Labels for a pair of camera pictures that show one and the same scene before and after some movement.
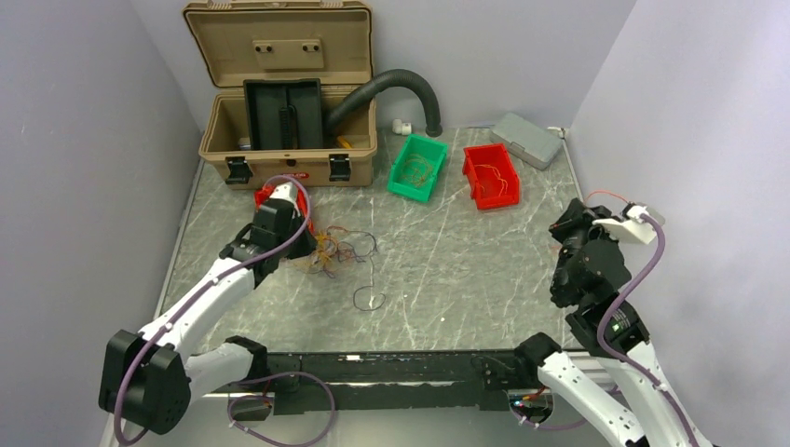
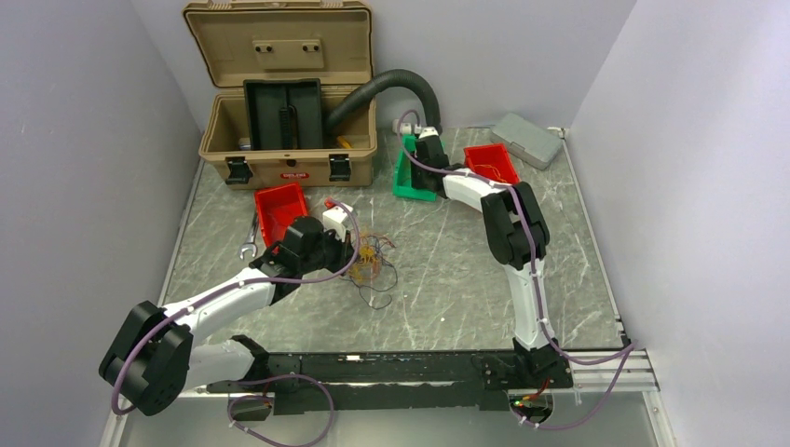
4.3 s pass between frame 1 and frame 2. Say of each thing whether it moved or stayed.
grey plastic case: stayed
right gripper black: moved
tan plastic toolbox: stayed
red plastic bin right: stayed
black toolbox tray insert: stayed
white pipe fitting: stayed
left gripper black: moved
